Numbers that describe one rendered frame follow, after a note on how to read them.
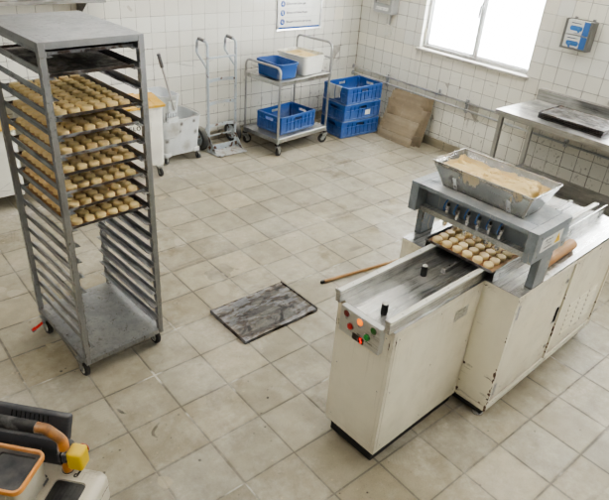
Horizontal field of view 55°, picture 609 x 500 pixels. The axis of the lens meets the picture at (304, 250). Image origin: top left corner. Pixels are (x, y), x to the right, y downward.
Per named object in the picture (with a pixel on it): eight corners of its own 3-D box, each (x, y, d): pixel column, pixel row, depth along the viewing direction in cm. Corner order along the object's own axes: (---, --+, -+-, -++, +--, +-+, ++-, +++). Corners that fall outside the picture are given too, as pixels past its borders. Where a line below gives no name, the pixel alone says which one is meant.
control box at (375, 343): (343, 325, 271) (346, 301, 264) (382, 352, 257) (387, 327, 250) (337, 328, 269) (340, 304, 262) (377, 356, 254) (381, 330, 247)
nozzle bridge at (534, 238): (437, 220, 341) (448, 166, 323) (553, 275, 296) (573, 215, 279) (402, 236, 321) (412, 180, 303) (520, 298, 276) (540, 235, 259)
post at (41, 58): (92, 363, 321) (44, 42, 235) (86, 366, 319) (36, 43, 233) (89, 360, 323) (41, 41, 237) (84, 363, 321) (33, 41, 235)
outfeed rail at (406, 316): (591, 210, 368) (594, 200, 365) (596, 211, 366) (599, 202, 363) (382, 332, 246) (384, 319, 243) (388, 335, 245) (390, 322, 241)
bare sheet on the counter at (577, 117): (539, 112, 520) (539, 110, 520) (560, 106, 544) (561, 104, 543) (604, 132, 483) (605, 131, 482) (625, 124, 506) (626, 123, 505)
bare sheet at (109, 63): (135, 66, 270) (134, 63, 269) (49, 77, 245) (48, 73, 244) (75, 42, 306) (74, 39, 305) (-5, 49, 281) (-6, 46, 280)
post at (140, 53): (164, 331, 349) (143, 33, 263) (159, 333, 347) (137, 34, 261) (161, 328, 351) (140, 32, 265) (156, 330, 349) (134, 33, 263)
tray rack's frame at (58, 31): (166, 340, 354) (146, 33, 264) (86, 378, 322) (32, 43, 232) (114, 293, 392) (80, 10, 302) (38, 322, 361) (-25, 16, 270)
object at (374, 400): (406, 370, 352) (432, 241, 307) (452, 403, 331) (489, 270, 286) (321, 426, 310) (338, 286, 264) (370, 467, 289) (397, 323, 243)
